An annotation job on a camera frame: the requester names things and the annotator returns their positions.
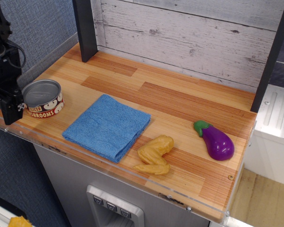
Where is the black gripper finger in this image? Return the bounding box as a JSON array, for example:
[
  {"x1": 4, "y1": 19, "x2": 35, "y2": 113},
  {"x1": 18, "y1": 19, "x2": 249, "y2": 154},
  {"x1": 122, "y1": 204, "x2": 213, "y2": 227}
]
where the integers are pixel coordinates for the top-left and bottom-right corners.
[{"x1": 0, "y1": 96, "x2": 24, "y2": 125}]

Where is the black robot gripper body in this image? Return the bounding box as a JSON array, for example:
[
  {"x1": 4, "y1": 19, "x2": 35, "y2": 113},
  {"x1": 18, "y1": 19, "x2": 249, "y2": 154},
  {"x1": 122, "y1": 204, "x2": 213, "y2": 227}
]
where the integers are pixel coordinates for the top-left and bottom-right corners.
[{"x1": 0, "y1": 55, "x2": 23, "y2": 108}]

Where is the sliced mushrooms tin can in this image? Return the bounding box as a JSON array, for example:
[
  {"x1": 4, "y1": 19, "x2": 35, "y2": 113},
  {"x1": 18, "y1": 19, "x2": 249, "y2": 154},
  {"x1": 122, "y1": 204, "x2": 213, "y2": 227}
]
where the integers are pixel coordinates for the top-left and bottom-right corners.
[{"x1": 22, "y1": 79, "x2": 64, "y2": 118}]

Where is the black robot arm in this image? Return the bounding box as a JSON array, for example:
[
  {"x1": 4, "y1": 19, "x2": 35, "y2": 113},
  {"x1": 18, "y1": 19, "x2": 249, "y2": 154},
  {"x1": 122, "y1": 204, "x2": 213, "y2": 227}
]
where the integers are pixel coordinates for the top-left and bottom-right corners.
[{"x1": 0, "y1": 7, "x2": 26, "y2": 125}]

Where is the folded blue rag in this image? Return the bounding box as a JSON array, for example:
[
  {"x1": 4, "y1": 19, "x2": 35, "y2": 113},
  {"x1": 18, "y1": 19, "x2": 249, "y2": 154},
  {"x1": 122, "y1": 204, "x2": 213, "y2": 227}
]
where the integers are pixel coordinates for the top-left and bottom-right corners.
[{"x1": 62, "y1": 95, "x2": 151, "y2": 163}]

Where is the yellow object bottom left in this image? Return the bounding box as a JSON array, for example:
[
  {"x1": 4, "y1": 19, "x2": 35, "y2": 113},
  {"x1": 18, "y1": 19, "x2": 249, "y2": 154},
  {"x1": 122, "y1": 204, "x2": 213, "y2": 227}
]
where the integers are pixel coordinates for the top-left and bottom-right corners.
[{"x1": 8, "y1": 216, "x2": 33, "y2": 227}]

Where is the grey cabinet with dispenser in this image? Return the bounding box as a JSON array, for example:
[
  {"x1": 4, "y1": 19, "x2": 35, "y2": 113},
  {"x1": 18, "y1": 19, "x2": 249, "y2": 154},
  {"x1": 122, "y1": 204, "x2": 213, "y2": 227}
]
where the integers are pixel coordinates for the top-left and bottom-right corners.
[{"x1": 35, "y1": 145, "x2": 210, "y2": 227}]

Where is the silver dispenser button panel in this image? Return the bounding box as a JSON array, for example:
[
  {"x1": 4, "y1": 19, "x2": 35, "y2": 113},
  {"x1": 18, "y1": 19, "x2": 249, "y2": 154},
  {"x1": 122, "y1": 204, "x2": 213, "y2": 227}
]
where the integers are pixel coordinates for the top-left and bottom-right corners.
[{"x1": 86, "y1": 185, "x2": 145, "y2": 227}]

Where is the yellow plastic chicken wing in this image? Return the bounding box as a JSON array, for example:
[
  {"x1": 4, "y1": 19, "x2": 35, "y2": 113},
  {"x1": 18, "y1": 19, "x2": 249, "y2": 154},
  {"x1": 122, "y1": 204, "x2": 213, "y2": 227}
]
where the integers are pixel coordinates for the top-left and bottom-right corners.
[{"x1": 133, "y1": 135, "x2": 174, "y2": 175}]

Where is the purple toy eggplant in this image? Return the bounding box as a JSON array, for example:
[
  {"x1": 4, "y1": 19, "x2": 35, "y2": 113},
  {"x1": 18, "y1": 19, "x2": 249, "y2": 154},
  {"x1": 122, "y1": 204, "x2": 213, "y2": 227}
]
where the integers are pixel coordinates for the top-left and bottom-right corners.
[{"x1": 193, "y1": 120, "x2": 235, "y2": 161}]

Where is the white ridged appliance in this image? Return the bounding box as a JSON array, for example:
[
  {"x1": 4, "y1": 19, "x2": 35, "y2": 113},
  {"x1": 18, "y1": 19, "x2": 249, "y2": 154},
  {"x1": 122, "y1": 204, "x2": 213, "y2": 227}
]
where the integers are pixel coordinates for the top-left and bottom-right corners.
[{"x1": 244, "y1": 85, "x2": 284, "y2": 184}]

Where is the dark left vertical post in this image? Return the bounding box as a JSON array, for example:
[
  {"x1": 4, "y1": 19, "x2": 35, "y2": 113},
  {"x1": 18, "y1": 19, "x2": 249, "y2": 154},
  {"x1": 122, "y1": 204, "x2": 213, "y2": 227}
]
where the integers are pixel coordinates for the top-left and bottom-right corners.
[{"x1": 72, "y1": 0, "x2": 98, "y2": 62}]

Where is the dark vertical post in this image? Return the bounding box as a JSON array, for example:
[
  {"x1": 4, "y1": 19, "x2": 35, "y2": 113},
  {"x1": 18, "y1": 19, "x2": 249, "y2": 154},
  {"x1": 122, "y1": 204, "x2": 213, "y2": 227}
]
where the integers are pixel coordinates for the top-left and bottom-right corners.
[
  {"x1": 250, "y1": 11, "x2": 284, "y2": 113},
  {"x1": 72, "y1": 0, "x2": 98, "y2": 62}
]

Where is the dark right vertical post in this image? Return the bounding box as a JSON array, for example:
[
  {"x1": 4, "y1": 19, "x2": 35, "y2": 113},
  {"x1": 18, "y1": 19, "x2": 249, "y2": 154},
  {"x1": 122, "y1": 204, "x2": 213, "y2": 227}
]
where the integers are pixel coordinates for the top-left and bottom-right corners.
[{"x1": 250, "y1": 11, "x2": 284, "y2": 113}]

